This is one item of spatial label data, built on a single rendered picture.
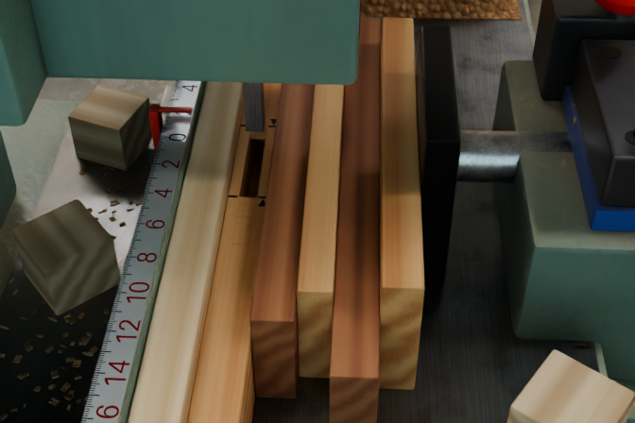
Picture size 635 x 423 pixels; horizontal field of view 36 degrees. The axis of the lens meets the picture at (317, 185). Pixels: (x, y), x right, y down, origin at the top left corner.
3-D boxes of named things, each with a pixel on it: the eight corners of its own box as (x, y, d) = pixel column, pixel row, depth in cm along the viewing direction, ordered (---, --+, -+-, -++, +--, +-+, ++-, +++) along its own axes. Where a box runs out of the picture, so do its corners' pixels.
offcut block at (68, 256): (122, 282, 60) (112, 236, 58) (57, 316, 58) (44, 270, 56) (88, 244, 63) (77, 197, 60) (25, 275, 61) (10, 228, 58)
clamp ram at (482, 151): (571, 293, 45) (608, 145, 40) (412, 287, 46) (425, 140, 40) (546, 168, 52) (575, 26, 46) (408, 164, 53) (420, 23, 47)
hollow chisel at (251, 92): (264, 132, 47) (259, 47, 44) (245, 131, 48) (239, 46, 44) (265, 121, 48) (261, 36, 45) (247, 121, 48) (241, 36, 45)
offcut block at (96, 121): (155, 137, 71) (149, 96, 69) (126, 171, 68) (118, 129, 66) (106, 124, 72) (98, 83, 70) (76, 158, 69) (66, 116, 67)
